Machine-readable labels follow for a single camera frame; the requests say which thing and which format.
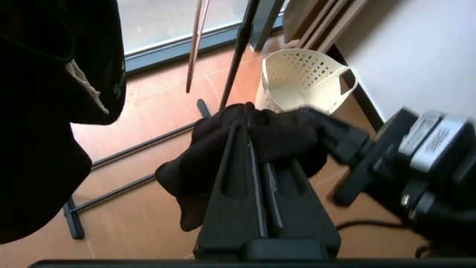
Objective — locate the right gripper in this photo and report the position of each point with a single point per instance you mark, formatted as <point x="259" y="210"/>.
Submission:
<point x="427" y="201"/>

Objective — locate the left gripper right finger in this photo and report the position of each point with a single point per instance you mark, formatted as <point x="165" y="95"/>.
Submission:
<point x="301" y="216"/>

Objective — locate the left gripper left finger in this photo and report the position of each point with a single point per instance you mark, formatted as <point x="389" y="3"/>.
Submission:
<point x="230" y="216"/>

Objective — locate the black garment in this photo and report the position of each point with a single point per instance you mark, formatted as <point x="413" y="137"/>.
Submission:
<point x="37" y="130"/>
<point x="282" y="137"/>

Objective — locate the pink clothes hanger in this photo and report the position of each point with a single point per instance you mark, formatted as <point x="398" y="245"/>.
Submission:
<point x="195" y="44"/>

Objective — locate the white laundry basket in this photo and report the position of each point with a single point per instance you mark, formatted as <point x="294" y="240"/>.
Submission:
<point x="305" y="74"/>

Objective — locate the black clothes rack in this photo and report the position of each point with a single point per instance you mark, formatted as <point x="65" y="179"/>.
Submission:
<point x="238" y="56"/>

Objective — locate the window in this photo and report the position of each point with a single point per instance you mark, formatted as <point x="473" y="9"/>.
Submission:
<point x="178" y="26"/>

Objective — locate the beige curtain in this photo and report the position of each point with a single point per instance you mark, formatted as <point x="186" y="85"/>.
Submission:
<point x="316" y="18"/>

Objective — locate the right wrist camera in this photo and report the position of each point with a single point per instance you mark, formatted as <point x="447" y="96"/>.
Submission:
<point x="435" y="137"/>

